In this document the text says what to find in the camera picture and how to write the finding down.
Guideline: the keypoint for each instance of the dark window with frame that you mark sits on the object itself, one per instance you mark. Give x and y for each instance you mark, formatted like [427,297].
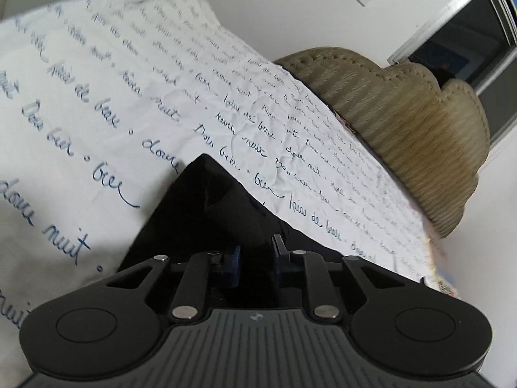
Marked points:
[474,41]

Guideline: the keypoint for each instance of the white script-print bed sheet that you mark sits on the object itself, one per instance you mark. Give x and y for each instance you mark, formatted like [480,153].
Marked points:
[103,105]

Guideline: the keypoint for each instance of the black pants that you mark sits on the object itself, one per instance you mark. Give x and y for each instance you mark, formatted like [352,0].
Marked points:
[208,210]

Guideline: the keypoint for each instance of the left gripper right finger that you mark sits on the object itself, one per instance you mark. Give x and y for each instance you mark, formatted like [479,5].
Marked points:
[399,324]

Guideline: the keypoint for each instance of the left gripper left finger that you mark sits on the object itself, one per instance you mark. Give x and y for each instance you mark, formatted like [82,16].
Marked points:
[112,326]

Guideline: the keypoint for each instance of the olive upholstered headboard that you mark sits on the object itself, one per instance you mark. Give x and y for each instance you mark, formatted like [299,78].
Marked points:
[433,137]

